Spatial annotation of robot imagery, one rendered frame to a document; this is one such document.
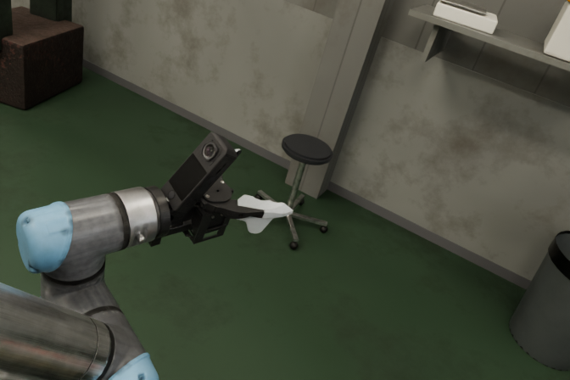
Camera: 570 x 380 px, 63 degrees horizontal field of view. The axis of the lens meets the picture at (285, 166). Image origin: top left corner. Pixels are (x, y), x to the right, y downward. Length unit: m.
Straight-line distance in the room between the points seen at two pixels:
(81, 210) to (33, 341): 0.18
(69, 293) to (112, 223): 0.10
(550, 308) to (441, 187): 1.07
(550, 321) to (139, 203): 2.81
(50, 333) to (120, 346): 0.10
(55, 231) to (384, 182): 3.26
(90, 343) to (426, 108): 3.10
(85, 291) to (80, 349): 0.13
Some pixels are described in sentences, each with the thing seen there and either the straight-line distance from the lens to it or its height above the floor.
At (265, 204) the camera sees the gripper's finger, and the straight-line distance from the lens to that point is 0.68.
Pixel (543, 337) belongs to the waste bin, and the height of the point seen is 0.17.
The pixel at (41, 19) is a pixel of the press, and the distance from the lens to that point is 4.71.
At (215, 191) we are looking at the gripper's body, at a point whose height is 1.59.
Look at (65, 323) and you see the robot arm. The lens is 0.51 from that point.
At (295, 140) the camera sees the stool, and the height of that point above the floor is 0.63.
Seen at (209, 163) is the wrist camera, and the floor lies 1.65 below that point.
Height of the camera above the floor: 1.96
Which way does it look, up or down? 29 degrees down
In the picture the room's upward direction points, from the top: 16 degrees clockwise
